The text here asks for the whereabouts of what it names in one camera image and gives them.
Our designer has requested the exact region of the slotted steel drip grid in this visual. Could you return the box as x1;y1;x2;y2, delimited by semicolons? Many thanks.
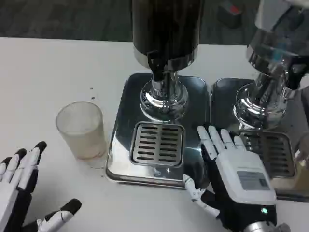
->
238;131;298;180
129;121;186;168

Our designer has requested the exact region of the steel base tray of dark dispenser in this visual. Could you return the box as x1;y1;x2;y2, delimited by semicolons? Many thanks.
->
105;72;211;190

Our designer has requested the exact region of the frosted clear glass cup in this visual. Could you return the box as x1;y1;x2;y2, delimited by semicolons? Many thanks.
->
56;101;108;162

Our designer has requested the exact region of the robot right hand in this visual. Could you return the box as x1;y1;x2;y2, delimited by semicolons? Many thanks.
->
183;124;278;230

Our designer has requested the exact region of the dark tank drink dispenser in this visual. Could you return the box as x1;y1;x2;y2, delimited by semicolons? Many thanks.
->
131;0;206;122

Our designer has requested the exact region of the silver tank drink dispenser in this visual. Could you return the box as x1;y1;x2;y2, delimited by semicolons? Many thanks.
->
232;0;309;131

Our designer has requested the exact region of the steel base tray of silver dispenser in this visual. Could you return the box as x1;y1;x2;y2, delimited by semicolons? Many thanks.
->
209;77;309;203

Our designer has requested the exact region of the black box with red patch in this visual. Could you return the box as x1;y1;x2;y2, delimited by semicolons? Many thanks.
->
216;0;243;29

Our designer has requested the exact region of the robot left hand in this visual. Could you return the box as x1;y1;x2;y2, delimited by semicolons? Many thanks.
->
0;141;83;232

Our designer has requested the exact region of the black tap of dark dispenser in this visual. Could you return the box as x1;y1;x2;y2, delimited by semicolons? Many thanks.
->
146;51;170;82

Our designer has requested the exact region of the black tap of silver dispenser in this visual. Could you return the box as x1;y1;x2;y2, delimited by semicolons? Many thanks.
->
285;56;309;90

